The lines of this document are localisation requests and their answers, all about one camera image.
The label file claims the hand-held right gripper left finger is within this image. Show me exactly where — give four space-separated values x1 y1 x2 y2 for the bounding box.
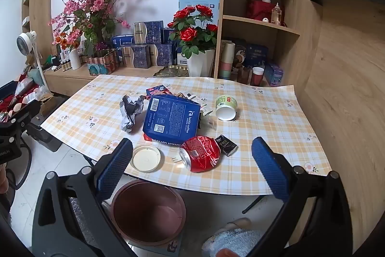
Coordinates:
32 138 139 257

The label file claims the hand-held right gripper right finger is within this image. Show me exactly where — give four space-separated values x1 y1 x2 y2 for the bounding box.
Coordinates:
250 137 352 257

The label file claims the white round lid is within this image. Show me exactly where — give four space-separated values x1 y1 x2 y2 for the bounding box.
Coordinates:
130 145 162 173

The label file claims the small black packet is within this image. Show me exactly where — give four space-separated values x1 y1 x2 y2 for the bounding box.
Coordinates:
217 134 238 157

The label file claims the silver wrapper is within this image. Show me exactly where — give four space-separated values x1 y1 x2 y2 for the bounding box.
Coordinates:
120 94 147 133

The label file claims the brown plastic bin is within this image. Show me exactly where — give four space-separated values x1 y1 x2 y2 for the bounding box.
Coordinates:
110 179 186 247

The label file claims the crushed red soda can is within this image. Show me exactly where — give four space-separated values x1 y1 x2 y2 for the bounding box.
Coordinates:
179 136 223 173

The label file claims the dark blue carton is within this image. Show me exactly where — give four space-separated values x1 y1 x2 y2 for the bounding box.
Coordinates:
142 93 201 145

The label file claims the white card packet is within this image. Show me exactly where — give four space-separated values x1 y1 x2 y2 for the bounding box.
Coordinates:
186 93 208 108

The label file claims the black storage case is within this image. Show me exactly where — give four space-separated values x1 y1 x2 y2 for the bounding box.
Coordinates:
30 119 62 153

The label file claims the folding table with checked cloth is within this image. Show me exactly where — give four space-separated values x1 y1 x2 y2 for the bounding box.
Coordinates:
40 74 333 196

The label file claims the person's right slipper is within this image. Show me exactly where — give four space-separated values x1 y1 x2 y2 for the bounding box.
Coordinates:
214 217 251 238

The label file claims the wooden sideboard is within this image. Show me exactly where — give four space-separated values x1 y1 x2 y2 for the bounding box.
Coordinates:
44 64 217 97

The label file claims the red cup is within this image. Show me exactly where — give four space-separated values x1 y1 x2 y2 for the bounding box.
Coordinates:
251 67 264 86

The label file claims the small purple box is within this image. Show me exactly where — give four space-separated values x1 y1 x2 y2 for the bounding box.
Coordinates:
265 62 284 86

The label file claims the brown glass cup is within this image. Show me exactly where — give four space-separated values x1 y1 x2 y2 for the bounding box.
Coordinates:
237 67 251 84

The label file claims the striped gift basket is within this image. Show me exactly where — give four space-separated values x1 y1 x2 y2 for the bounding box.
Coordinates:
87 49 119 76

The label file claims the white standing fan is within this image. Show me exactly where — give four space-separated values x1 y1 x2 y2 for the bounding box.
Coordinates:
16 31 49 89

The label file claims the white vase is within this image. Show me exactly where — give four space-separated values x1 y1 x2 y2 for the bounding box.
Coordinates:
69 48 82 70

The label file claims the gold leaf tray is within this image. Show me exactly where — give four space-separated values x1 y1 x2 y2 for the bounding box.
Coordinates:
153 66 189 77

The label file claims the gold and blue gift box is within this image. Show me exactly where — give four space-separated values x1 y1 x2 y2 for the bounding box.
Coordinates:
121 45 151 69
149 44 177 67
133 20 164 45

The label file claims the dark blue gift box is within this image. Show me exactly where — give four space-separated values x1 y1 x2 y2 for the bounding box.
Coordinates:
245 43 269 68

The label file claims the stack of pastel cups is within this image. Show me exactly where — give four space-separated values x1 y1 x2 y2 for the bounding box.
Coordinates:
217 40 236 80

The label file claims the dark box with moon print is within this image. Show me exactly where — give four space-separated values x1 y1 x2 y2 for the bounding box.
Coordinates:
233 39 247 69

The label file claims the flat blue box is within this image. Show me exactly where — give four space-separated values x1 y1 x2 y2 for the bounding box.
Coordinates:
111 34 135 50

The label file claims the white flower pot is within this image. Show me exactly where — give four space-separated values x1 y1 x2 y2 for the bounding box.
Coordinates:
186 49 216 77

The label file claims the blue and white box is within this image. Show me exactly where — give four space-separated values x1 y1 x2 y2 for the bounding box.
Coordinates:
177 48 188 66

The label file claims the wooden bookshelf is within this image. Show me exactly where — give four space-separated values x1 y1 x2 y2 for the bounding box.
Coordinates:
22 0 58 65

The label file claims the red rose plant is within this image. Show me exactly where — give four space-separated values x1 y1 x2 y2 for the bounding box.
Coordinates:
167 5 218 59

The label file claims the glass bottle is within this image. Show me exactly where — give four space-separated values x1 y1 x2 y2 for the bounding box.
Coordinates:
271 2 282 25

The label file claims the wooden shelf unit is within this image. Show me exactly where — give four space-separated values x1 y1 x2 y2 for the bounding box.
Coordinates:
212 0 316 87

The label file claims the red gift basket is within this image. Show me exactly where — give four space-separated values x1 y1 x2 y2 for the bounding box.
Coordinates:
245 0 285 24

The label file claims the large light blue box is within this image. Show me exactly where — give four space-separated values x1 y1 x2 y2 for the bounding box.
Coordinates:
179 0 220 35

